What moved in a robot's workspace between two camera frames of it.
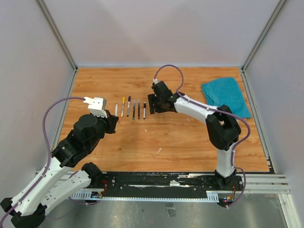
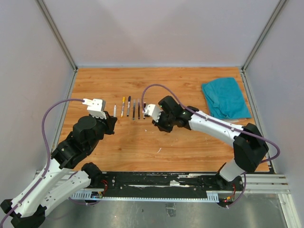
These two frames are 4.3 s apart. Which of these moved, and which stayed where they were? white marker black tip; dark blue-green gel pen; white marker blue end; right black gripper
Moved: right black gripper
Stayed: dark blue-green gel pen; white marker black tip; white marker blue end
